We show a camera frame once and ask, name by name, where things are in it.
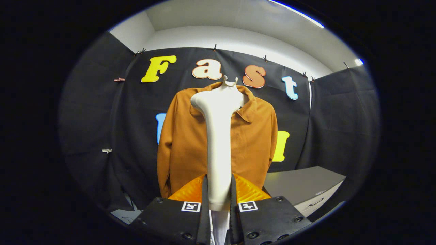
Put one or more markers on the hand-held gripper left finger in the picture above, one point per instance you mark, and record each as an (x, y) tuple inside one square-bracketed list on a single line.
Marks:
[(177, 221)]

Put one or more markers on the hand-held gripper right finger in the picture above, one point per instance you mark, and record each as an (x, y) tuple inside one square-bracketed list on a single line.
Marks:
[(262, 221)]

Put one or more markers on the orange-brown button shirt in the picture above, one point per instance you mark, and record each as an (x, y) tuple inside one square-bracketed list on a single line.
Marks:
[(184, 143)]

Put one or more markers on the white garment steamer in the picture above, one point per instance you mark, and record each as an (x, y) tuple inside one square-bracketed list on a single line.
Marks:
[(218, 143)]

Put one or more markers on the grey cabinet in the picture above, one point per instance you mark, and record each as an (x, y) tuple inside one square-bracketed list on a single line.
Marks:
[(299, 182)]

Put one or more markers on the black backdrop cloth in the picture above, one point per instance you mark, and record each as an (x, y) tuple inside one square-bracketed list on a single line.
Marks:
[(95, 119)]

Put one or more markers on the white mannequin torso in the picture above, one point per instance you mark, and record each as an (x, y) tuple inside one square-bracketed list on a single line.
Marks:
[(230, 81)]

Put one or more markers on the small ceiling light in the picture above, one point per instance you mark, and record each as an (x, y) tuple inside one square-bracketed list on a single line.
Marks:
[(359, 62)]

